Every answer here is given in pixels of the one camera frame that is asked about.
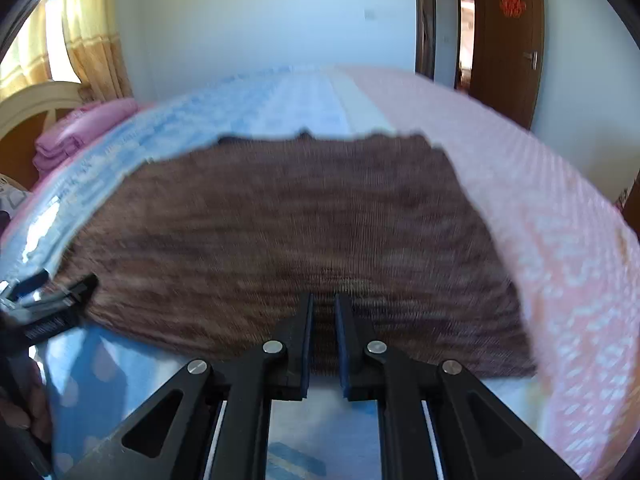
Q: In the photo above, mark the person's left hand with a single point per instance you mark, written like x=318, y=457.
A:
x=32, y=405

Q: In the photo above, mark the folded pink blanket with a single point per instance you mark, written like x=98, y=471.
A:
x=85, y=125

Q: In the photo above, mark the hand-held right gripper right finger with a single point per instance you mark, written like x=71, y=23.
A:
x=342, y=340

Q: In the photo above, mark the brown knit sun-print sweater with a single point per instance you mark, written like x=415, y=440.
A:
x=300, y=210

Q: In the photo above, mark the blue pink dotted bed sheet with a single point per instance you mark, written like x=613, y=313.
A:
x=550, y=260

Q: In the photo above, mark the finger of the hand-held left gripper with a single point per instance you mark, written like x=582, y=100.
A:
x=75, y=290
x=30, y=282

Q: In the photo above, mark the red paper door decoration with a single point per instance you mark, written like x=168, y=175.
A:
x=513, y=1

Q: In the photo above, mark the brown wooden door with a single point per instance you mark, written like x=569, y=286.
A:
x=500, y=70

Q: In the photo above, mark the cream wooden headboard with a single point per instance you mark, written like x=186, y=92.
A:
x=40, y=95

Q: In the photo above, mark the grey patterned pillow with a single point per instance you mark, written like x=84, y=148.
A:
x=10, y=195

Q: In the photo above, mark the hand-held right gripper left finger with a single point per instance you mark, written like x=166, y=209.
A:
x=308, y=340

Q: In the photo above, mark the dark wooden door frame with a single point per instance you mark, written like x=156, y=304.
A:
x=418, y=35

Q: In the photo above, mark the yellow patterned curtain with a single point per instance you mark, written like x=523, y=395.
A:
x=95, y=35

